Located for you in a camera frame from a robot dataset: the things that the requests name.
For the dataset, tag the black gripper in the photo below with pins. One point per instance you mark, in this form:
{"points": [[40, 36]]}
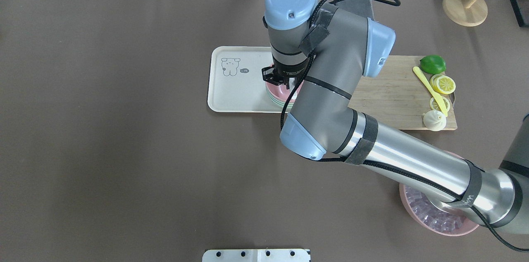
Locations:
{"points": [[288, 71]]}

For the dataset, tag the small pink bowl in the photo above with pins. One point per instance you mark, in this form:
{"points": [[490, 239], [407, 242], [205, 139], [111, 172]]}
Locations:
{"points": [[279, 93]]}

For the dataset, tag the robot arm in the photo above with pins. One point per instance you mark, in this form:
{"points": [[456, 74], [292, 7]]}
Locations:
{"points": [[327, 50]]}

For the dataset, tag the lower green bowls stack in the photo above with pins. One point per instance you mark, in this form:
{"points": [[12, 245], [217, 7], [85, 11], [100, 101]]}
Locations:
{"points": [[281, 103]]}

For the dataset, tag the beige tray with cartoon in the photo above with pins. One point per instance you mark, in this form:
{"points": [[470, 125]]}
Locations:
{"points": [[236, 83]]}

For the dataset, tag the grey folded cloth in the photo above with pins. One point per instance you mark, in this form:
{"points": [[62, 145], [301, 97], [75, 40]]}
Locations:
{"points": [[362, 8]]}

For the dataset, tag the bamboo cutting board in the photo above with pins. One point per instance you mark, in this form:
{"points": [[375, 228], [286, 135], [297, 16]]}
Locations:
{"points": [[396, 97]]}

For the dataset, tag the green plastic lime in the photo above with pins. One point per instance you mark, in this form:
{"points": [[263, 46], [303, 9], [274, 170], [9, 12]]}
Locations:
{"points": [[432, 64]]}

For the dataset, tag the lower lemon slice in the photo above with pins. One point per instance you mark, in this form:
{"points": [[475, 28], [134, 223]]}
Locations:
{"points": [[433, 104]]}

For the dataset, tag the lemon slice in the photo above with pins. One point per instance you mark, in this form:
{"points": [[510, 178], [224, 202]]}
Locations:
{"points": [[433, 104], [442, 84]]}

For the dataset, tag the white toy steamed bun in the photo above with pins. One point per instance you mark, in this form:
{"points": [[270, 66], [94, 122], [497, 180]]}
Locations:
{"points": [[434, 120]]}

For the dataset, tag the yellow plastic knife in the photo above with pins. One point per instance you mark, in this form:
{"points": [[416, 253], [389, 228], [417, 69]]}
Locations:
{"points": [[420, 75]]}

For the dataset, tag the upper lemon slice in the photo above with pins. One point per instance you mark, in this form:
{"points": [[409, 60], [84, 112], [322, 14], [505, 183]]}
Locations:
{"points": [[442, 84]]}

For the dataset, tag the ice cubes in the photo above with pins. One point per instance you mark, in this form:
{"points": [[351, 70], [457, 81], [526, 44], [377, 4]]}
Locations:
{"points": [[434, 218]]}

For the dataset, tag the black box at edge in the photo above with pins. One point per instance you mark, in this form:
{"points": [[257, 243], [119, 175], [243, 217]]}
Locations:
{"points": [[521, 12]]}

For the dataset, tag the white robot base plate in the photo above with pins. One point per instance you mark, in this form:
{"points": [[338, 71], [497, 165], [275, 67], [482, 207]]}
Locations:
{"points": [[258, 255]]}

